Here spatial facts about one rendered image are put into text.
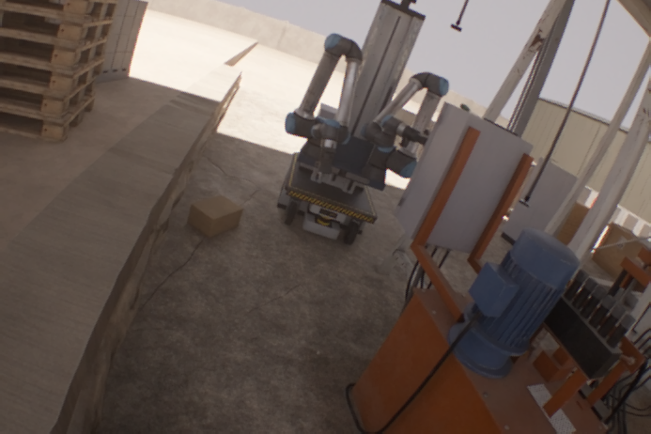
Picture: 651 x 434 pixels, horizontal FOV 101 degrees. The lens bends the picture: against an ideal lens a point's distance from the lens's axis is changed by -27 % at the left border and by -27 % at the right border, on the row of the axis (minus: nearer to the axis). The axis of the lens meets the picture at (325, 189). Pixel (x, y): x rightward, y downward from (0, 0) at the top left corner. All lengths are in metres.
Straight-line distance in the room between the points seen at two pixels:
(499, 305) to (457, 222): 0.74
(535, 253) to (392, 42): 2.04
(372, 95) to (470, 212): 1.35
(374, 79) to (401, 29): 0.42
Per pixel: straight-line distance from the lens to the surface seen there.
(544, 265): 1.03
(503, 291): 1.02
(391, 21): 2.75
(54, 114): 2.32
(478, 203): 1.72
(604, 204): 1.56
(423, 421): 1.32
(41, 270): 1.39
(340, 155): 2.72
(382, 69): 2.74
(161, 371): 1.54
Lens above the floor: 1.24
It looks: 20 degrees down
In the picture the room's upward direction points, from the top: 22 degrees clockwise
